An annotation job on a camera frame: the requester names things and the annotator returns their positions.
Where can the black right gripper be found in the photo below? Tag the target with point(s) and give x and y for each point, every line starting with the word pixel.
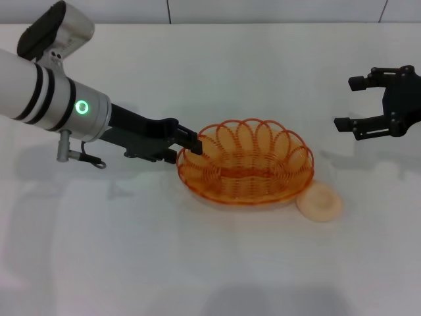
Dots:
pixel 404 98

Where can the pale round bread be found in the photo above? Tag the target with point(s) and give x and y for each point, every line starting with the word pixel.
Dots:
pixel 324 205

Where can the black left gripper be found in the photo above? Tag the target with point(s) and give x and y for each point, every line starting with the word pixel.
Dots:
pixel 141 136

